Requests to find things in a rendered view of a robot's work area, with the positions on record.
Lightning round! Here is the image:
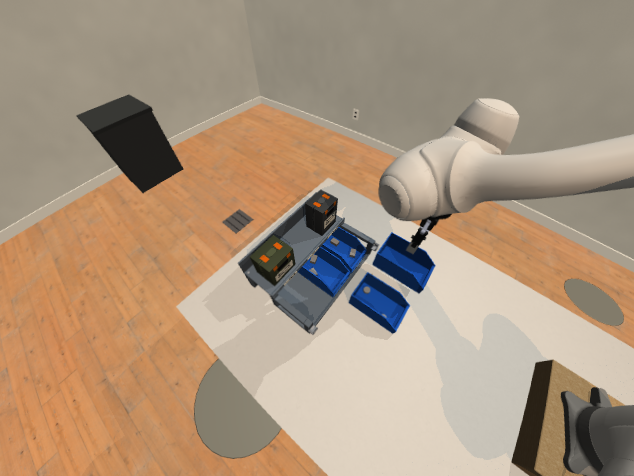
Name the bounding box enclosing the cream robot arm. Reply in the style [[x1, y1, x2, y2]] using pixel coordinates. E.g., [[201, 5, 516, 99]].
[[378, 99, 634, 476]]

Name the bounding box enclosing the grey metal shelf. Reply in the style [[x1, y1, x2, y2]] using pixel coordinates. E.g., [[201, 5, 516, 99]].
[[238, 196, 379, 335]]

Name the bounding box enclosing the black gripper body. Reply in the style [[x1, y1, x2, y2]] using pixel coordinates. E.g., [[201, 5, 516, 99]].
[[423, 214, 452, 228]]

